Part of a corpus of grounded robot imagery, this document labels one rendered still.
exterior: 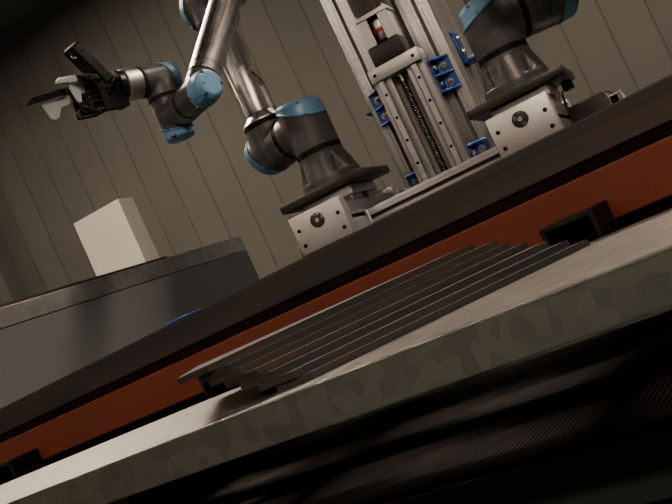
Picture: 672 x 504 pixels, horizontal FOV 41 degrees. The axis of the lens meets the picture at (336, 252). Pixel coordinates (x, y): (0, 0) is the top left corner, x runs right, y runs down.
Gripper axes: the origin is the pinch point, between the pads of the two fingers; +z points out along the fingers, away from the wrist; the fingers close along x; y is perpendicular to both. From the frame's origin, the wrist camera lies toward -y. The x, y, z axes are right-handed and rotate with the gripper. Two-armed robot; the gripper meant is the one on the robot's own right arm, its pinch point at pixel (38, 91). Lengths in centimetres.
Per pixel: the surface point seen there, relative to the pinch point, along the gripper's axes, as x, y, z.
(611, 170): -135, 48, 23
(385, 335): -128, 53, 50
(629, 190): -136, 50, 23
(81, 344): 3, 54, 10
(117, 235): 306, 21, -182
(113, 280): 7.9, 43.6, -5.6
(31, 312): 1.8, 44.1, 17.7
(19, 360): -1, 52, 25
